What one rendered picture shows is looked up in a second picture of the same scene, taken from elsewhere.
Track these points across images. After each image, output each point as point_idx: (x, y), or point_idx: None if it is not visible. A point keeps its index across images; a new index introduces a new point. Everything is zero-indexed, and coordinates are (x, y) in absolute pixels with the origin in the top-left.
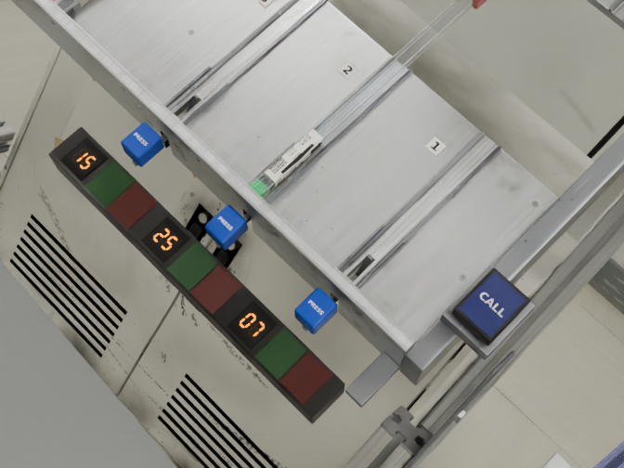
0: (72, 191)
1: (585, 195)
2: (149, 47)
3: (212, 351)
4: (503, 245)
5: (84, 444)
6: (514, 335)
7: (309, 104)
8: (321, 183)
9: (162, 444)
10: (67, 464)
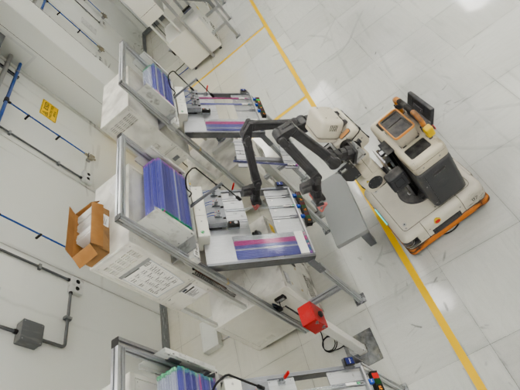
0: (302, 286)
1: (261, 188)
2: (295, 224)
3: None
4: (271, 190)
5: (323, 191)
6: None
7: (282, 210)
8: (285, 203)
9: (305, 265)
10: (325, 189)
